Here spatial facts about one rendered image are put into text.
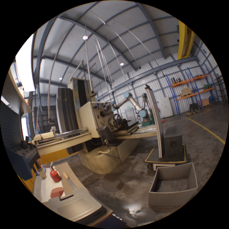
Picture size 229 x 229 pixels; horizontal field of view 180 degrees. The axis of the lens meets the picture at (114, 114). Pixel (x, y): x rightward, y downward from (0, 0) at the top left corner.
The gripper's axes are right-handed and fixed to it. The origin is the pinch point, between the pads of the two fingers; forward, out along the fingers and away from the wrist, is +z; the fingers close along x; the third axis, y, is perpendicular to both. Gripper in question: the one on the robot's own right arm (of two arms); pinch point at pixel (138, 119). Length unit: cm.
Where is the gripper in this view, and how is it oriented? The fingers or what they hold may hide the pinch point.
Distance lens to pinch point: 195.4
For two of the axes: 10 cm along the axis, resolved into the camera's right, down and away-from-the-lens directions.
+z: -1.4, 9.8, 1.0
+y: 7.5, 1.7, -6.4
